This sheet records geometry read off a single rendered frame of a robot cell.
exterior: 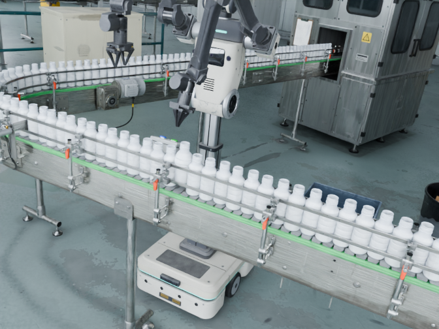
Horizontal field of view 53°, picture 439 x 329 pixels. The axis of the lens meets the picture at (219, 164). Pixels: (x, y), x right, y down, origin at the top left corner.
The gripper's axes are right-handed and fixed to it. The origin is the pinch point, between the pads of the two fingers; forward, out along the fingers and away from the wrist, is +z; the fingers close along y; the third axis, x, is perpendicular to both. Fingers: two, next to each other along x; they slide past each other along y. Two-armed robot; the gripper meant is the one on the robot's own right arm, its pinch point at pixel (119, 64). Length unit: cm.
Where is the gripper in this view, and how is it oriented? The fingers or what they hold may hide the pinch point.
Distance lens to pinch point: 198.2
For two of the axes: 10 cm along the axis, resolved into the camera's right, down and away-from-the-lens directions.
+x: 8.8, 2.8, -3.9
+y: -4.7, 3.2, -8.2
